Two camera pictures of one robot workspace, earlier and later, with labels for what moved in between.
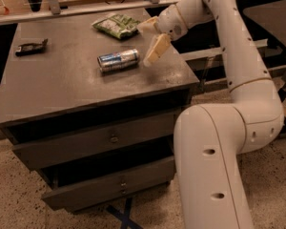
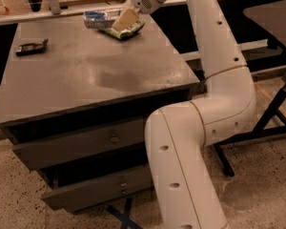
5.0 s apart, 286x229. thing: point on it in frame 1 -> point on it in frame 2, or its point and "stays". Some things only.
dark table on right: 277,17 stays
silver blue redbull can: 118,60 -> 100,18
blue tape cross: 124,217 stays
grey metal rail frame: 51,5 stays
